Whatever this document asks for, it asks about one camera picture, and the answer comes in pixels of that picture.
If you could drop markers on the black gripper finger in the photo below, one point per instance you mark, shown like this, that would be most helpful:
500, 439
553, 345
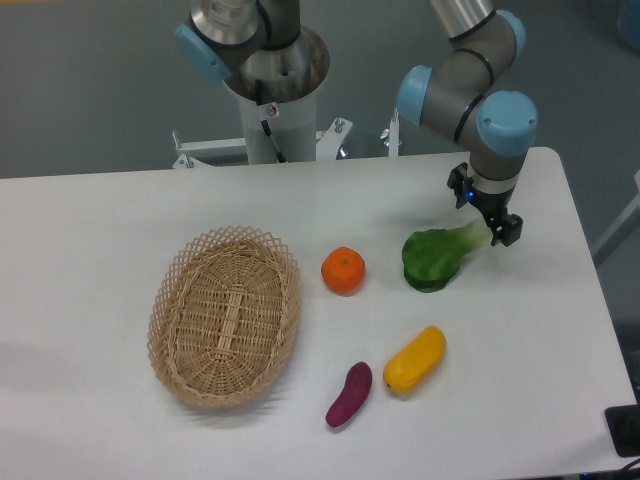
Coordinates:
461, 184
506, 228

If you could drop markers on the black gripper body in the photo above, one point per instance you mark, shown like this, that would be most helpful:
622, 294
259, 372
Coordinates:
492, 206

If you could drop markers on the green bok choy vegetable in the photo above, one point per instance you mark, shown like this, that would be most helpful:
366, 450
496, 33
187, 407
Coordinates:
431, 258

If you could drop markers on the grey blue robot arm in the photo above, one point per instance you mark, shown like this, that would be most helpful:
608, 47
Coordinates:
275, 66

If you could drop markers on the white table leg right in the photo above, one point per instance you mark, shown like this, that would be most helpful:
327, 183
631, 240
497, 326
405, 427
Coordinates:
626, 222

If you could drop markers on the orange tangerine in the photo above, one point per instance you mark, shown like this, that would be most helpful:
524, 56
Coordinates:
343, 271

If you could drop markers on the yellow mango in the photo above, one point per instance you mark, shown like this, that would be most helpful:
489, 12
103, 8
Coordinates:
415, 362

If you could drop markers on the purple sweet potato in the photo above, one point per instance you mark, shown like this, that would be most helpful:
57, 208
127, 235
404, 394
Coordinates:
355, 391

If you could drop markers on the black device at edge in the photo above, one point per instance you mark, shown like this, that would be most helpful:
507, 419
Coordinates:
623, 425

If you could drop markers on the woven wicker basket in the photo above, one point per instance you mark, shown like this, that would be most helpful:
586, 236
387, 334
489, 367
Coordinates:
225, 317

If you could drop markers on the white metal base frame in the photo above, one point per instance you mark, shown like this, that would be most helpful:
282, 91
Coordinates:
328, 145

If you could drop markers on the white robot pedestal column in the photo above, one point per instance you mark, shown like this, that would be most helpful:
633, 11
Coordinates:
289, 126

